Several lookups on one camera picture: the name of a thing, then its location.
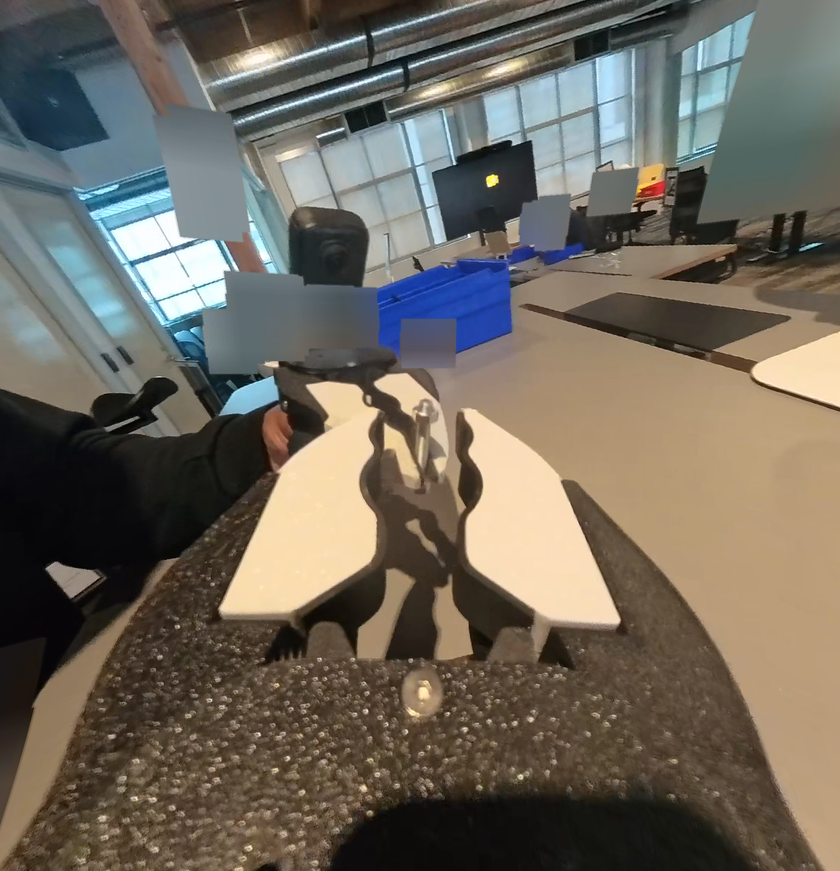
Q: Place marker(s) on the silver ventilation duct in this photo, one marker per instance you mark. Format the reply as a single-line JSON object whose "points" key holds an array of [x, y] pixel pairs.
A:
{"points": [[365, 95], [325, 54]]}

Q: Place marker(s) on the person's left forearm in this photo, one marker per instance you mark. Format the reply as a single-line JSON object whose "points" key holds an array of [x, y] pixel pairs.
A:
{"points": [[120, 476]]}

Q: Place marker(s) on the black office chair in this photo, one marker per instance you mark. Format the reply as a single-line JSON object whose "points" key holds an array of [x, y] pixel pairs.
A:
{"points": [[134, 401]]}

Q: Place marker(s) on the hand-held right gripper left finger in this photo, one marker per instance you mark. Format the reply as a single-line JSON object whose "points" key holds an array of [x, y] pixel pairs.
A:
{"points": [[304, 537]]}

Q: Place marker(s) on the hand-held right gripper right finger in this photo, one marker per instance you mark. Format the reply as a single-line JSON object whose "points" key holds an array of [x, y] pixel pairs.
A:
{"points": [[535, 544]]}

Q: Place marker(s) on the silver bolt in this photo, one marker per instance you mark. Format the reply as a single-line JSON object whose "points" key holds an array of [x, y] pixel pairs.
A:
{"points": [[421, 449]]}

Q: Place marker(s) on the black television on stand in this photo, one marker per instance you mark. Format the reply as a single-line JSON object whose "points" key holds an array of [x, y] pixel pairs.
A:
{"points": [[481, 197]]}

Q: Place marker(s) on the white base board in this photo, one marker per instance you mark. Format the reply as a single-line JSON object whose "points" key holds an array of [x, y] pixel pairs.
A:
{"points": [[814, 371]]}

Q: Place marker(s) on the yellow red storage bin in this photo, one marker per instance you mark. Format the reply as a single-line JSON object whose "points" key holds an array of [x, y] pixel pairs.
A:
{"points": [[651, 178]]}

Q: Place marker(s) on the small blue bin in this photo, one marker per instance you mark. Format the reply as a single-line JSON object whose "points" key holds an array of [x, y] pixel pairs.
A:
{"points": [[556, 253]]}

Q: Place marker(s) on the person's left hand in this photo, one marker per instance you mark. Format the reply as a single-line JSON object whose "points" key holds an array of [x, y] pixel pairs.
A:
{"points": [[276, 435]]}

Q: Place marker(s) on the blue plastic bin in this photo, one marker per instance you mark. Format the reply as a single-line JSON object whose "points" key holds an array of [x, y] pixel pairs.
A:
{"points": [[461, 306], [474, 269]]}

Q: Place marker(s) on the beige chair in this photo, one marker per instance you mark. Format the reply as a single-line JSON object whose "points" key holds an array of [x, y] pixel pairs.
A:
{"points": [[496, 243]]}

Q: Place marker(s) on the black desk mat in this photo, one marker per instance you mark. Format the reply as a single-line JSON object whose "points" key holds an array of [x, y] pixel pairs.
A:
{"points": [[678, 320]]}

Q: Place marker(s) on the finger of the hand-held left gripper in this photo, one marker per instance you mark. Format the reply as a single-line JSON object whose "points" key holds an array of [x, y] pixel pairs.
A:
{"points": [[338, 401], [399, 435]]}

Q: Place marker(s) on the large window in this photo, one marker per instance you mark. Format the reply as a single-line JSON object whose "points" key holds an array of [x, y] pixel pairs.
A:
{"points": [[393, 184]]}

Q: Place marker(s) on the silver nut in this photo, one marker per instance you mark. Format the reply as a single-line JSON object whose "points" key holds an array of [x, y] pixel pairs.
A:
{"points": [[425, 409]]}

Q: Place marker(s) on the wood edged grey table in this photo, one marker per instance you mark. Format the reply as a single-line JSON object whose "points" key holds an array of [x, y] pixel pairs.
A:
{"points": [[665, 257]]}

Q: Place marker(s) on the wooden column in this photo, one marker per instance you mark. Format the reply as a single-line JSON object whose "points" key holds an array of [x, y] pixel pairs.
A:
{"points": [[141, 54]]}

